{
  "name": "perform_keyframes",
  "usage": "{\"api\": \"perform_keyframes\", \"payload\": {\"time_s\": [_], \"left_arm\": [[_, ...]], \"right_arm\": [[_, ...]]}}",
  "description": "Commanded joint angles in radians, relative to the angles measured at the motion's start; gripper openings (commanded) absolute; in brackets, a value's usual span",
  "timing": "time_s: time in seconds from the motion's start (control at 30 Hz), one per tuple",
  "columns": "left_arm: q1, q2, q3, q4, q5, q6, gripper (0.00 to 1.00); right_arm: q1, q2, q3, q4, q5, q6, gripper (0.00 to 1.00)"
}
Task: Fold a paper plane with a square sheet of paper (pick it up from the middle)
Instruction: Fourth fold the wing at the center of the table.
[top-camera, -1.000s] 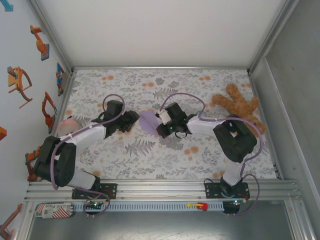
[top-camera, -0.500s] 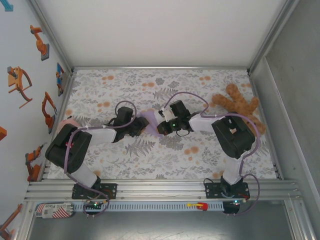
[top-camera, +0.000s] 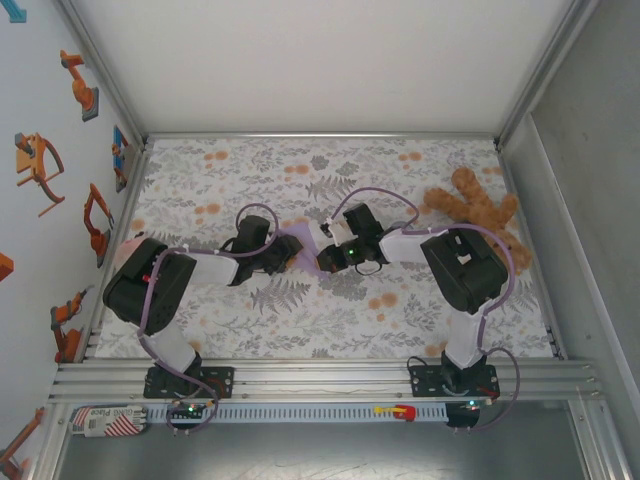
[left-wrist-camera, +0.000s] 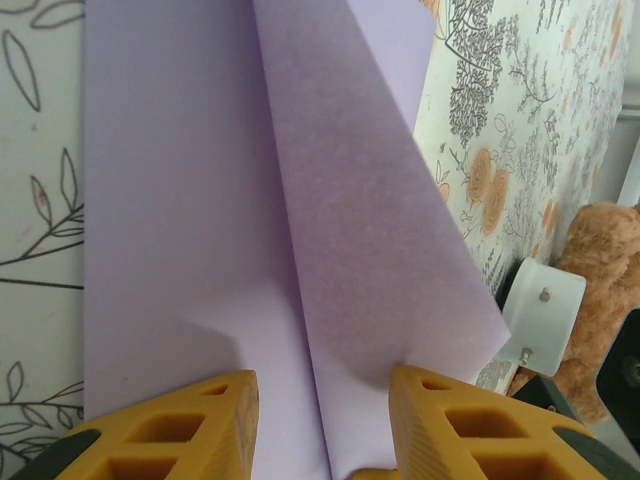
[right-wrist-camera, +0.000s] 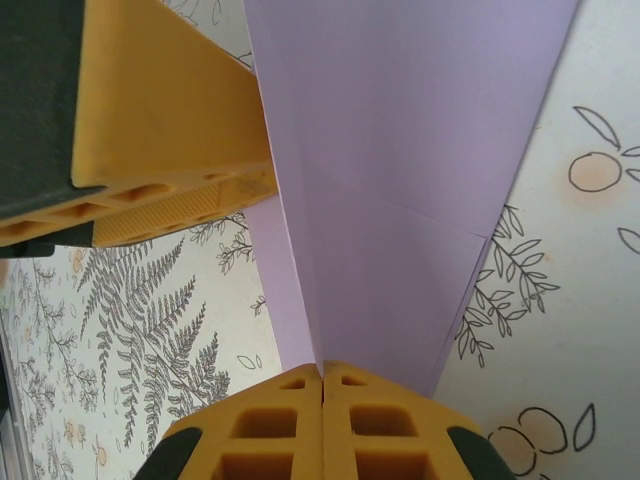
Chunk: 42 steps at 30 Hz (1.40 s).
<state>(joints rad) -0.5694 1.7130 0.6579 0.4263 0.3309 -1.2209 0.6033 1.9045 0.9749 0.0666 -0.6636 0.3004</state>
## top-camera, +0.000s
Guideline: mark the small circuit board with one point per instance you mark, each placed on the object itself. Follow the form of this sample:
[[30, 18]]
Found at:
[[470, 404], [190, 411]]

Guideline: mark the blue orange wall sticker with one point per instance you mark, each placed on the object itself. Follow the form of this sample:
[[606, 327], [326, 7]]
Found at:
[[120, 155]]

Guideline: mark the red yellow small tool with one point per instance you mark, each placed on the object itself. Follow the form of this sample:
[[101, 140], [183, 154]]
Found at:
[[402, 412]]

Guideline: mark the aluminium frame crossbar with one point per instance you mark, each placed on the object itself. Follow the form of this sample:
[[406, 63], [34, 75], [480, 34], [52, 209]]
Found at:
[[320, 135]]

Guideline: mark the aluminium frame post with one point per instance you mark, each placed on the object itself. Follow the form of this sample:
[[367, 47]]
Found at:
[[540, 75], [107, 75]]

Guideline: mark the orange curved machine wall sticker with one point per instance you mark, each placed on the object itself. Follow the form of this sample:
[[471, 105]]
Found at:
[[32, 165]]

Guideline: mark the aluminium mounting rail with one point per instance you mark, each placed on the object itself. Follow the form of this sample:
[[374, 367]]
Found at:
[[325, 372]]

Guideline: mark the pink plush doll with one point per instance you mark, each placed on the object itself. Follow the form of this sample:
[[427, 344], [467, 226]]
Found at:
[[130, 246]]

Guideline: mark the floral printed table mat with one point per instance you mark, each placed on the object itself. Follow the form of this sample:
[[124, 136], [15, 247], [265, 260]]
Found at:
[[300, 325]]

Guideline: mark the brown teddy bear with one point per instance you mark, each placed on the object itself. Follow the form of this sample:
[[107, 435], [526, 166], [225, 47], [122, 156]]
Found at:
[[470, 190]]

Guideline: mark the aluminium frame leg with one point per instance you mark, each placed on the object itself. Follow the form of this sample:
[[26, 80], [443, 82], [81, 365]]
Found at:
[[50, 450], [600, 450]]

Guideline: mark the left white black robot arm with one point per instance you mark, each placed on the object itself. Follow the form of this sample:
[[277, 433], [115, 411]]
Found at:
[[145, 285]]

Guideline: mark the red and white label card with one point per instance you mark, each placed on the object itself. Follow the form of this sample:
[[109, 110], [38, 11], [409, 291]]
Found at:
[[107, 421]]

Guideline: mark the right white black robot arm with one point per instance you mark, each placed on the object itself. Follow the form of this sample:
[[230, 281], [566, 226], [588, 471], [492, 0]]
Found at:
[[460, 270]]

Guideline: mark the purple cloth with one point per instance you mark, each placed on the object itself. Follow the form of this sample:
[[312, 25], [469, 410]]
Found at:
[[307, 245]]

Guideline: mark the aluminium side rail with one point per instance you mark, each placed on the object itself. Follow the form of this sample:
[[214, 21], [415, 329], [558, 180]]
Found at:
[[556, 340], [92, 342]]

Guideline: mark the orange block wall sticker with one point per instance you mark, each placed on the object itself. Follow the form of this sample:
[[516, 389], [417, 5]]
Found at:
[[5, 267]]

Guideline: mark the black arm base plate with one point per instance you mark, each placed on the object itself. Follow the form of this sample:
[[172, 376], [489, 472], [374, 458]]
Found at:
[[220, 382], [425, 381]]

